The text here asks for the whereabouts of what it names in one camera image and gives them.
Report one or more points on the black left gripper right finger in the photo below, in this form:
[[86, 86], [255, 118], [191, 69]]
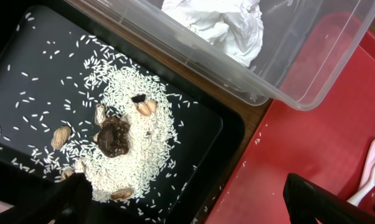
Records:
[[307, 203]]

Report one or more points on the black food waste tray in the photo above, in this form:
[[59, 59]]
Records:
[[210, 135]]

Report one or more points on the rice and food scraps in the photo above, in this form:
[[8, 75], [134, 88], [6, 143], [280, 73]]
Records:
[[70, 101]]

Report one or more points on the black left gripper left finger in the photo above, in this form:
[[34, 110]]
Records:
[[67, 202]]

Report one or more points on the white tissue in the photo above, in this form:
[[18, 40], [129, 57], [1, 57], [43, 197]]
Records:
[[234, 27]]

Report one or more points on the white plastic fork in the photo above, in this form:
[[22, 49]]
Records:
[[368, 165]]

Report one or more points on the white plastic spoon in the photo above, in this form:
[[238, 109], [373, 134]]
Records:
[[362, 192]]

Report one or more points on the red serving tray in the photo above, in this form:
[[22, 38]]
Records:
[[327, 145]]

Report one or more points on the clear plastic waste bin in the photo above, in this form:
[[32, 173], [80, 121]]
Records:
[[306, 44]]

